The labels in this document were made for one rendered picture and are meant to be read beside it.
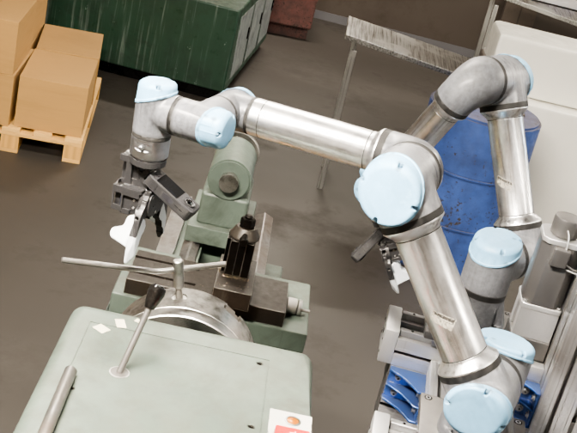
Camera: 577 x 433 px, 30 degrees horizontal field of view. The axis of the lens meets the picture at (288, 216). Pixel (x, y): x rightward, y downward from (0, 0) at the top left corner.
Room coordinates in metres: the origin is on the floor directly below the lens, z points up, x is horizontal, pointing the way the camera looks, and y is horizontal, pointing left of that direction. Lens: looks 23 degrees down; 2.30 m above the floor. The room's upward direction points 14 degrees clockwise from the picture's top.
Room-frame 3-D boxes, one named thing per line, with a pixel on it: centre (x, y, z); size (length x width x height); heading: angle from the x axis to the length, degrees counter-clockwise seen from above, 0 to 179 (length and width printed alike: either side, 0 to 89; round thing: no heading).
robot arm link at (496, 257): (2.31, -0.49, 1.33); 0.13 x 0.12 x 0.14; 142
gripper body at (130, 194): (1.91, 0.29, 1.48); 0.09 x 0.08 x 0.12; 76
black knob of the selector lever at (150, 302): (1.67, 0.20, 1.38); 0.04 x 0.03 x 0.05; 3
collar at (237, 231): (2.57, 0.10, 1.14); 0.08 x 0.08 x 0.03
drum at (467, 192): (5.31, -0.85, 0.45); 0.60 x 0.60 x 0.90
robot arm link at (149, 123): (1.91, 0.29, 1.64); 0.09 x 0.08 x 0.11; 73
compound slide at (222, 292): (2.54, 0.10, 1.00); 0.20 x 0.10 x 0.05; 3
